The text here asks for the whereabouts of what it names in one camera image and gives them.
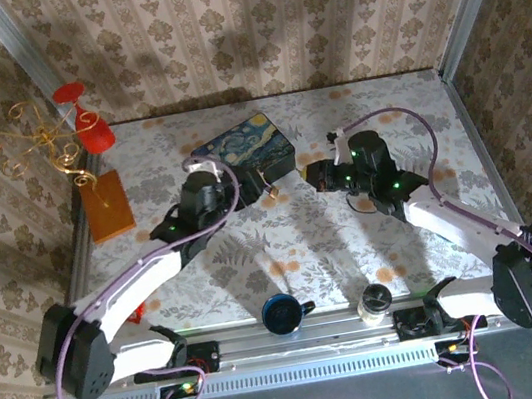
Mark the starry night painted box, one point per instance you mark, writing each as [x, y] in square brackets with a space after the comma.
[257, 142]

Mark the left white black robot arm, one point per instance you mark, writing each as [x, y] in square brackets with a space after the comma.
[129, 292]

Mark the red packet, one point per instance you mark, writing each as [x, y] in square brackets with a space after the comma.
[135, 315]

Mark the aluminium side rail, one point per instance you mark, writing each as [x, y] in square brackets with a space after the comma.
[474, 126]
[76, 224]

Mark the floral table mat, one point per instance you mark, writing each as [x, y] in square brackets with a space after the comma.
[304, 249]

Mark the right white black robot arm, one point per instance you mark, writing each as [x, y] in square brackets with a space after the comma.
[452, 223]

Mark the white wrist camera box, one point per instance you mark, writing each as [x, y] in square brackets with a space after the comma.
[338, 145]
[202, 166]

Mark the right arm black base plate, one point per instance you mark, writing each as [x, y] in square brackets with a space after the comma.
[410, 326]

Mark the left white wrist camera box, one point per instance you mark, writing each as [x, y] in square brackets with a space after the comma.
[202, 166]

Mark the red wine glass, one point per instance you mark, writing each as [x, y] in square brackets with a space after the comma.
[93, 133]

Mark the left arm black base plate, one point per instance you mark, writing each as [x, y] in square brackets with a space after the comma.
[207, 355]

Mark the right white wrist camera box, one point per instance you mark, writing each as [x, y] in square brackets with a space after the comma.
[338, 145]

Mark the glass jar black lid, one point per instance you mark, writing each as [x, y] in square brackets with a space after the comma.
[374, 301]

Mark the aluminium table edge rail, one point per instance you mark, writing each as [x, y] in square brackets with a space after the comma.
[337, 327]

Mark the blue mug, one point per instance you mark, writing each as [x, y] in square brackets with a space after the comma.
[282, 316]

